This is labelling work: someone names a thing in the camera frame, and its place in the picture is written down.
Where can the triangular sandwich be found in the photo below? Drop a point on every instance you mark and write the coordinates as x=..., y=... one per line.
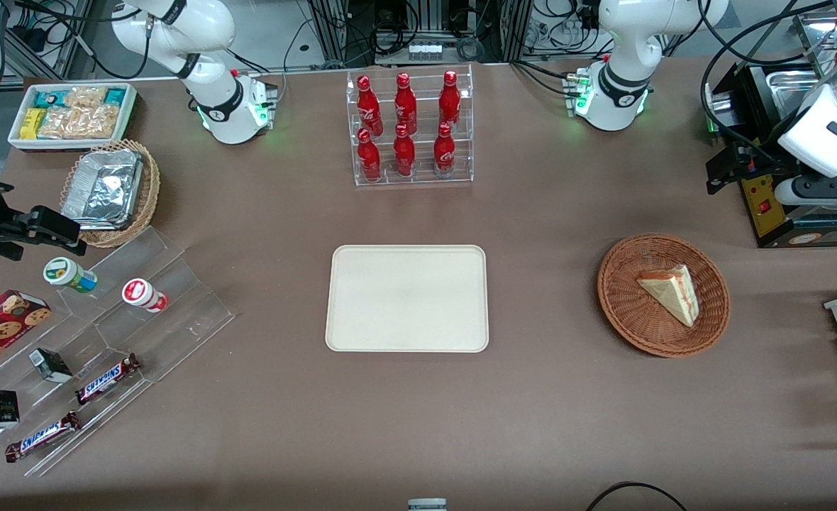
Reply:
x=670, y=294

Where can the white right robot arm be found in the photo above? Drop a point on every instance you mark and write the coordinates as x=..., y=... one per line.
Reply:
x=227, y=113

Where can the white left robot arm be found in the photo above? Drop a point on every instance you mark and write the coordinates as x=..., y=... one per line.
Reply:
x=613, y=92

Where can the aluminium foil tray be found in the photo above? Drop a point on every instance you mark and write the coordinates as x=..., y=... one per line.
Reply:
x=103, y=190

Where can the white snack tray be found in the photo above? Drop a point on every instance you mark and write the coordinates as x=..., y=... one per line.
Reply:
x=71, y=144

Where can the light wicker basket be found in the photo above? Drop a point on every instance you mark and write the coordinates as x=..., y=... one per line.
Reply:
x=150, y=191

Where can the brown round wicker basket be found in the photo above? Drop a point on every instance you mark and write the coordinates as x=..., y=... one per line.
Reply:
x=628, y=312

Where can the beige plastic serving tray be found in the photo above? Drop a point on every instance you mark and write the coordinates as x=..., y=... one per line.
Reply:
x=408, y=298

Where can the black food warmer machine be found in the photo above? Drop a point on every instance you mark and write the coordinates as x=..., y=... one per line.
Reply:
x=766, y=213

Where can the green lid yoghurt cup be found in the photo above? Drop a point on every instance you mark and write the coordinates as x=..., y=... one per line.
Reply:
x=69, y=275

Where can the yellow snack packet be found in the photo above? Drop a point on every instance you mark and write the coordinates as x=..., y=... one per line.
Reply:
x=32, y=124

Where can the stainless steel pan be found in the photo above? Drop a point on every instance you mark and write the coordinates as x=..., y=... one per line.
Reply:
x=798, y=89

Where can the clear bag of crackers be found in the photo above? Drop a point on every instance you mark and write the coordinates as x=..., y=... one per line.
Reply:
x=81, y=122

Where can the teal snack packet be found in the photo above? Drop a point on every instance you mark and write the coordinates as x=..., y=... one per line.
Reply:
x=47, y=98

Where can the red cookie box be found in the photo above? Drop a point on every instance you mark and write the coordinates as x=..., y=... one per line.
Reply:
x=0, y=326

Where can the red lid yoghurt cup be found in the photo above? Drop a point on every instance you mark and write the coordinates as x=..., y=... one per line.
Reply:
x=143, y=294

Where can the Snickers chocolate bar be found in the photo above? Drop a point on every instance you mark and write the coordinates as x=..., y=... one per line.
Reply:
x=106, y=378
x=42, y=436

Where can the clear acrylic tiered stand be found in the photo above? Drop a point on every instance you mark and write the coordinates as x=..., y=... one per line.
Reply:
x=177, y=333

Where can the small black white carton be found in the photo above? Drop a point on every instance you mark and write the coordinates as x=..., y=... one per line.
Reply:
x=0, y=409

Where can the red cola bottle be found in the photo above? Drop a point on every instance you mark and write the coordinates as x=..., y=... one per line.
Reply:
x=369, y=106
x=404, y=156
x=450, y=103
x=369, y=160
x=406, y=106
x=445, y=152

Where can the clear acrylic bottle rack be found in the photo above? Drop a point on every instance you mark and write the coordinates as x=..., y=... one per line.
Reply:
x=422, y=181

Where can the white power strip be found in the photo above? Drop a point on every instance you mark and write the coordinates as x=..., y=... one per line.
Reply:
x=424, y=51

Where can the small grey device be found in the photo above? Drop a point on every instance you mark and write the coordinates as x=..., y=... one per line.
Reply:
x=427, y=505

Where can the aluminium frame rack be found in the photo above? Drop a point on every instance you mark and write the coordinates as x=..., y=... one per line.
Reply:
x=511, y=28

